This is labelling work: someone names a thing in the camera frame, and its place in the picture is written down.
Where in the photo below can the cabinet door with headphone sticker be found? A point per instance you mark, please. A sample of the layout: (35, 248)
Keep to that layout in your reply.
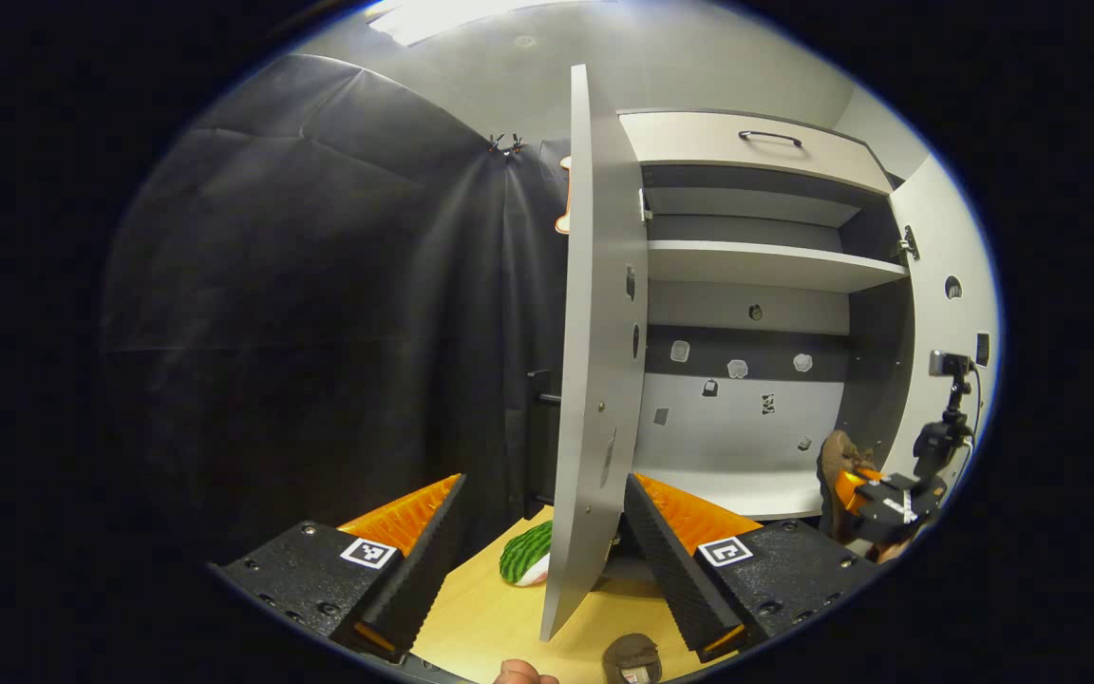
(946, 237)

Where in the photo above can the black spring clamp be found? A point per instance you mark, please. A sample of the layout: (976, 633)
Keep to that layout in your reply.
(496, 142)
(516, 144)

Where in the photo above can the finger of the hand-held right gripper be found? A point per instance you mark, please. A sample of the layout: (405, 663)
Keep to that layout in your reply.
(894, 508)

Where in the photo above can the ceiling light panel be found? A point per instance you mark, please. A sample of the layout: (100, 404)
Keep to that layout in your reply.
(433, 19)

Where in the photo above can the white shoe cabinet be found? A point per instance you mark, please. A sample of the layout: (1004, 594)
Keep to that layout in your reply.
(746, 427)

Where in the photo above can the brown fuzzy slipper shoe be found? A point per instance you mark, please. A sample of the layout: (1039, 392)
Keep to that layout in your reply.
(631, 655)
(832, 456)

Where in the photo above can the metal door hinge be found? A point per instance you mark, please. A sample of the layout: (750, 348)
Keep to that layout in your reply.
(908, 245)
(644, 204)

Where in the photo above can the black backdrop cloth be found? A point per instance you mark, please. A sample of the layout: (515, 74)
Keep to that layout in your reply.
(319, 313)

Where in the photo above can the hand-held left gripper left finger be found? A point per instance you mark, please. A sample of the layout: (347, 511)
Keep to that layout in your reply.
(424, 570)

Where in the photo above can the green striped object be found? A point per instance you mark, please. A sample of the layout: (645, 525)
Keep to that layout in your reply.
(523, 556)

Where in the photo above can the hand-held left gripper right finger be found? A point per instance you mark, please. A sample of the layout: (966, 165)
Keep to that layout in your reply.
(675, 570)

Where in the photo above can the white cabinet drawer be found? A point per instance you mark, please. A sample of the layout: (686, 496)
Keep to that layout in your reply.
(699, 142)

